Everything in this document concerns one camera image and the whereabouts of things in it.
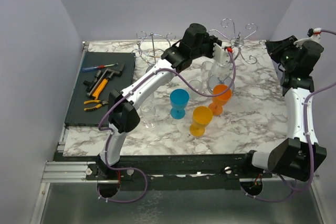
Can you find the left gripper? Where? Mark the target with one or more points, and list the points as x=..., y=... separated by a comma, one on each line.
x=211, y=41

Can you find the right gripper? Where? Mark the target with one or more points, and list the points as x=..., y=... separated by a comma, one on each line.
x=275, y=48

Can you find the small clear wine glass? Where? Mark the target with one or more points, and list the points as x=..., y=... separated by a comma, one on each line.
x=219, y=73

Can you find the tall clear flute glass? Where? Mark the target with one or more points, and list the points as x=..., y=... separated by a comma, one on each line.
x=205, y=72

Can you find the clear ribbed wine glass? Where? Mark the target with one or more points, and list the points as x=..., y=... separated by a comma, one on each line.
x=149, y=102

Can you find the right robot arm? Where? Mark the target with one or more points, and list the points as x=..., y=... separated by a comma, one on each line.
x=299, y=155

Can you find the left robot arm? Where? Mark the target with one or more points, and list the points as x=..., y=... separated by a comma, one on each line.
x=123, y=105

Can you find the scrolled chrome glass rack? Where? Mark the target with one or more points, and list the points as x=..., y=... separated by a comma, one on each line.
x=237, y=41

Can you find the short ribbed clear glass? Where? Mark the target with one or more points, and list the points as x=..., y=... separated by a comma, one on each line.
x=197, y=85

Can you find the round chrome glass rack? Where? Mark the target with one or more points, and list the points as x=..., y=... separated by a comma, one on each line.
x=150, y=47

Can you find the clear stemmed wine glass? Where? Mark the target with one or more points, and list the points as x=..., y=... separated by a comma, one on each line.
x=148, y=117

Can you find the blue plastic goblet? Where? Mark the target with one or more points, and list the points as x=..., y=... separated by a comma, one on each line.
x=179, y=99

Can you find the orange plastic goblet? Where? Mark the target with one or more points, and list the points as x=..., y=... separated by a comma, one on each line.
x=219, y=101

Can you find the yellow plastic goblet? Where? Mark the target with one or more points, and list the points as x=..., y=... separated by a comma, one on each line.
x=201, y=118

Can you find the dark tool mat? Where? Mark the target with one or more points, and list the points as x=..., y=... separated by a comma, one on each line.
x=76, y=116

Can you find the black orange hammer tool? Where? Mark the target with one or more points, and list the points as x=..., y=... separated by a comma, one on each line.
x=103, y=81

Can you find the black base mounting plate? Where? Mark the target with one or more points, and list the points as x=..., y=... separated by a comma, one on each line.
x=171, y=172

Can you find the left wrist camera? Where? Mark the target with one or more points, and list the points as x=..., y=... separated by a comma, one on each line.
x=222, y=55

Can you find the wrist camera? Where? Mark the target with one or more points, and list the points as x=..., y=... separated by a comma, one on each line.
x=222, y=55
x=314, y=34

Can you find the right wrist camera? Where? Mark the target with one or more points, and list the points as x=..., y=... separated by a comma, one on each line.
x=314, y=34

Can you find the blue handled screwdriver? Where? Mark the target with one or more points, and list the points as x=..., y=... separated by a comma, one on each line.
x=98, y=67

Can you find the yellow handled pliers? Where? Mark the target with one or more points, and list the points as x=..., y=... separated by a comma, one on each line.
x=97, y=104

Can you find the aluminium rail frame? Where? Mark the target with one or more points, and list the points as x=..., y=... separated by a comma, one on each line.
x=68, y=171

